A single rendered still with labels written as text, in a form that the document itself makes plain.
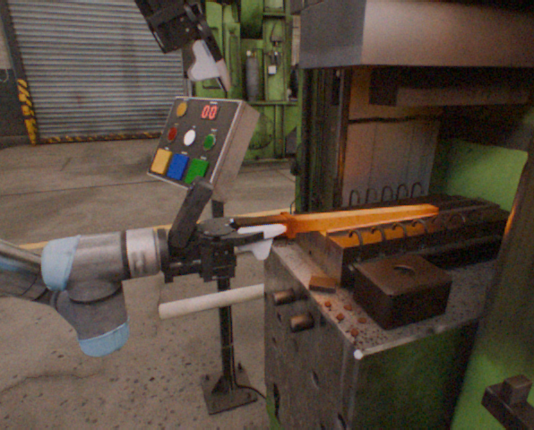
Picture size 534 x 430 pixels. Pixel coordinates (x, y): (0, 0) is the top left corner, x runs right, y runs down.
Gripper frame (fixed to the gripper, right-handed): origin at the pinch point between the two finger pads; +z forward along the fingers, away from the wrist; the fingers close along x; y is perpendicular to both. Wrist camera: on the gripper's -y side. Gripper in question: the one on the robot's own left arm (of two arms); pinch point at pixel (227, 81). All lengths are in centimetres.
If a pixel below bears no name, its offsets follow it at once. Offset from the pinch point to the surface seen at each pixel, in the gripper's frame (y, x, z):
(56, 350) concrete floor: 118, -96, 79
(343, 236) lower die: -2.2, 18.2, 30.1
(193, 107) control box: 3.0, -46.3, 6.4
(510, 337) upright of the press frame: -10, 42, 41
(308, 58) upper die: -13.5, 6.3, 2.8
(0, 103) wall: 258, -773, -93
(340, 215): -4.5, 14.9, 28.2
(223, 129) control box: 0.7, -28.9, 13.2
